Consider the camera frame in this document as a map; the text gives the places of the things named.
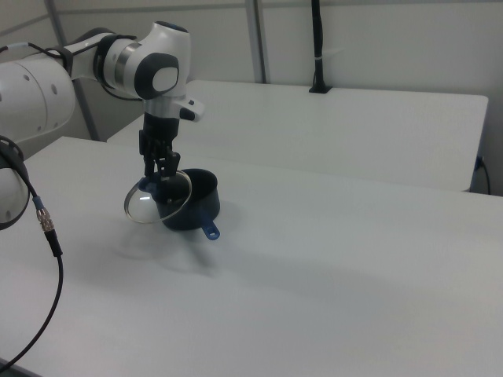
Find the black camera pole with base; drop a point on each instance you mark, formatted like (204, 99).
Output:
(317, 39)

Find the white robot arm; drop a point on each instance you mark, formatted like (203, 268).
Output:
(165, 51)

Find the glass lid with blue knob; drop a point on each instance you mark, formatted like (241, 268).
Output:
(147, 185)

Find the white side table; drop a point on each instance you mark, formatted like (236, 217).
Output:
(334, 133)

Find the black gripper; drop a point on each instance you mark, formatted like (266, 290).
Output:
(161, 127)

